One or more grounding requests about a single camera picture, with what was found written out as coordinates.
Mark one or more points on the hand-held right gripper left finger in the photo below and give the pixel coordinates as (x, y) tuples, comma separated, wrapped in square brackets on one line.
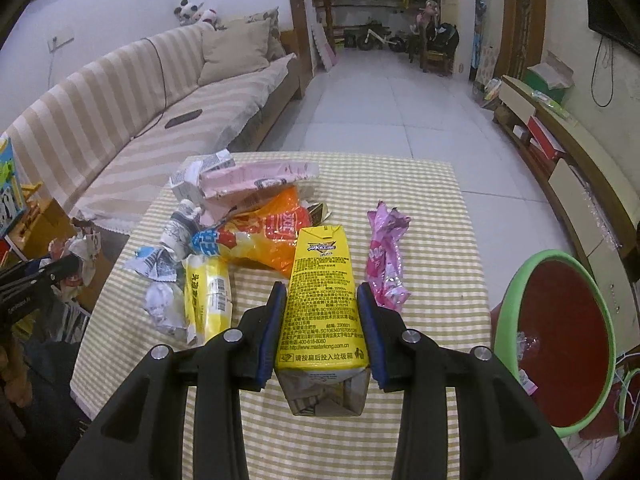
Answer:
[(270, 345)]

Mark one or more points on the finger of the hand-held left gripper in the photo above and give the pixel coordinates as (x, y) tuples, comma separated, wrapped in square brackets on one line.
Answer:
[(55, 267)]

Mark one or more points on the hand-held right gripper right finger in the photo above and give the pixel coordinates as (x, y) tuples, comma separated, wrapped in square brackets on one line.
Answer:
[(372, 340)]

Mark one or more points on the yellow drink carton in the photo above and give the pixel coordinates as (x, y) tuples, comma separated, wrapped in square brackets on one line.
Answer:
[(320, 280)]

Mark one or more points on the printed paper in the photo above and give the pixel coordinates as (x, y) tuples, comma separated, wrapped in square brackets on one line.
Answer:
[(177, 232)]

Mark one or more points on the white printed drink carton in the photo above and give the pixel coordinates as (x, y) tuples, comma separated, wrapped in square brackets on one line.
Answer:
[(190, 180)]

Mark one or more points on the pink paper bag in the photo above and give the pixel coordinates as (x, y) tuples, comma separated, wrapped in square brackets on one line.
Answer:
[(260, 175)]

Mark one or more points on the red bin with green rim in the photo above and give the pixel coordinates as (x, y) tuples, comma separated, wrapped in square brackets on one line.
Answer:
[(560, 340)]

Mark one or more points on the crumpled plastic bag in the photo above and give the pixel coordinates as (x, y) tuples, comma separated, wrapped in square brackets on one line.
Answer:
[(82, 260)]

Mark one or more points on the pink plastic wrapper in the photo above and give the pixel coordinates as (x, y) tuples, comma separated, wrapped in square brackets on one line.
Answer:
[(385, 260)]

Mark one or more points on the yellow and white packet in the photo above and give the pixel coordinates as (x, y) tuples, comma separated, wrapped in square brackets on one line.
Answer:
[(205, 295)]

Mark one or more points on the colourful game box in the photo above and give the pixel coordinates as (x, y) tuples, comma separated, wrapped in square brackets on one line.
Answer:
[(10, 190)]

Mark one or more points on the orange snack bag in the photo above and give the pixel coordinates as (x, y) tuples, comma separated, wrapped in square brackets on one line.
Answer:
[(270, 240)]

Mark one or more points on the small silver wrapper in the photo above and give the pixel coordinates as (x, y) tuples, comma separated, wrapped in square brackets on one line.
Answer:
[(317, 212)]

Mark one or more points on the checked yellow-green tablecloth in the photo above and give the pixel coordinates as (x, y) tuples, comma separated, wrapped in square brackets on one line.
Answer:
[(425, 200)]

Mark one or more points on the clear plastic wrapper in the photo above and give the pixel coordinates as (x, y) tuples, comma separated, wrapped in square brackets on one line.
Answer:
[(527, 345)]

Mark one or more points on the striped beige sofa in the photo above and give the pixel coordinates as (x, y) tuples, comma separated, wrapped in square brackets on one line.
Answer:
[(100, 110)]

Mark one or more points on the wooden TV cabinet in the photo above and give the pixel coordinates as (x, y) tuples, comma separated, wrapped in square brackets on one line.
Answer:
[(565, 180)]

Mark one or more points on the red box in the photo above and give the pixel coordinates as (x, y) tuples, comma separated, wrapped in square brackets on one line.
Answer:
[(545, 137)]

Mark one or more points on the pile of books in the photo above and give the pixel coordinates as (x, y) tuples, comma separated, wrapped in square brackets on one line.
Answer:
[(492, 95)]

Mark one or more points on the beige cushion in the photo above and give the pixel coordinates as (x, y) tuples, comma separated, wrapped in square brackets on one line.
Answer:
[(235, 52)]

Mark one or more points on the wooden chair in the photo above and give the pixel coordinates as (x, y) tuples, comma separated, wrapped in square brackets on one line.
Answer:
[(432, 62)]

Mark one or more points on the panda plush toy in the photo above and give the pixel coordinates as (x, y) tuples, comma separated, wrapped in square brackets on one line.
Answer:
[(186, 12)]

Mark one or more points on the white plush toy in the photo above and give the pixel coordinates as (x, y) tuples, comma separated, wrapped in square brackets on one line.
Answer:
[(211, 17)]

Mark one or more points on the white foam boards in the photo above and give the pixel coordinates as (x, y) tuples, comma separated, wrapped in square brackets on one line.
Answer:
[(325, 47)]

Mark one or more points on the white balance bike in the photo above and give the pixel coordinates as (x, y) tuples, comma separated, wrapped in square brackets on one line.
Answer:
[(377, 35)]

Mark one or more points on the green cardboard box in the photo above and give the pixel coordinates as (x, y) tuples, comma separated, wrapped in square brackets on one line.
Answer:
[(542, 80)]

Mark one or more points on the floral cushion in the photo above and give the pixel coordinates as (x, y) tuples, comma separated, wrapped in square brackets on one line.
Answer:
[(272, 30)]

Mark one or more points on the pink toy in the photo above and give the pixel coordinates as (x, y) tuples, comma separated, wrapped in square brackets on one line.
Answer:
[(425, 15)]

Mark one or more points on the black television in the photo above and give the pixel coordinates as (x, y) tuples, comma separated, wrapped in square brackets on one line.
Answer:
[(615, 10)]

